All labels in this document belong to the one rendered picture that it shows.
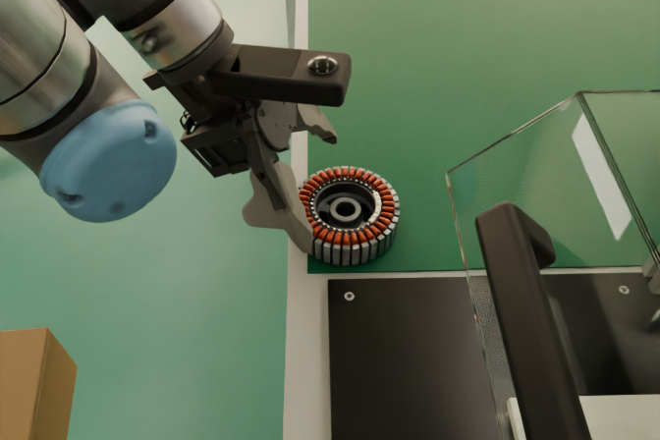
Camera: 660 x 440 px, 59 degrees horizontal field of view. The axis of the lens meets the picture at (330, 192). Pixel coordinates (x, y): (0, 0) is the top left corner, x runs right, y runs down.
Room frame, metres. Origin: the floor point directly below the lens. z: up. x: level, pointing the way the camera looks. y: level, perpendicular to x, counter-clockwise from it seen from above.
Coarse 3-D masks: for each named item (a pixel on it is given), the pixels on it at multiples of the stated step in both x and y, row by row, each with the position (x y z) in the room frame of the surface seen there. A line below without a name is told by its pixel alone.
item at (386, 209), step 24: (336, 168) 0.43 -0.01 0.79; (360, 168) 0.44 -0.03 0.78; (312, 192) 0.40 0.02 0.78; (336, 192) 0.41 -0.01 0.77; (360, 192) 0.41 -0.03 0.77; (384, 192) 0.40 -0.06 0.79; (312, 216) 0.37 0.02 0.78; (336, 216) 0.37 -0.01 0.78; (360, 216) 0.38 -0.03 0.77; (384, 216) 0.37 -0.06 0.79; (312, 240) 0.34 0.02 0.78; (336, 240) 0.34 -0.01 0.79; (360, 240) 0.34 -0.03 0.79; (384, 240) 0.34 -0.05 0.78; (336, 264) 0.33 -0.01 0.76
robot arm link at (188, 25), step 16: (176, 0) 0.39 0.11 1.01; (192, 0) 0.40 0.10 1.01; (208, 0) 0.41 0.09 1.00; (160, 16) 0.38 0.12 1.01; (176, 16) 0.38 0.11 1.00; (192, 16) 0.39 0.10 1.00; (208, 16) 0.40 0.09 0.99; (128, 32) 0.38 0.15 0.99; (144, 32) 0.38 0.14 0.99; (160, 32) 0.38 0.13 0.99; (176, 32) 0.38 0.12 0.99; (192, 32) 0.38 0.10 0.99; (208, 32) 0.39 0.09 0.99; (144, 48) 0.37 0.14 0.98; (160, 48) 0.37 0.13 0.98; (176, 48) 0.37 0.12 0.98; (192, 48) 0.38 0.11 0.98; (160, 64) 0.37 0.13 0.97; (176, 64) 0.38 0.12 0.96
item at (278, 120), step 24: (216, 48) 0.39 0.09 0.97; (168, 72) 0.38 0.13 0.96; (192, 72) 0.37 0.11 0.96; (192, 96) 0.40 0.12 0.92; (216, 96) 0.39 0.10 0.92; (192, 120) 0.40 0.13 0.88; (216, 120) 0.38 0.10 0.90; (240, 120) 0.37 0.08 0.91; (264, 120) 0.37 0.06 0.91; (288, 120) 0.40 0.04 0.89; (192, 144) 0.37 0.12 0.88; (216, 144) 0.38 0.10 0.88; (240, 144) 0.37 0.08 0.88; (288, 144) 0.38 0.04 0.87; (216, 168) 0.37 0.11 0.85; (240, 168) 0.37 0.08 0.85
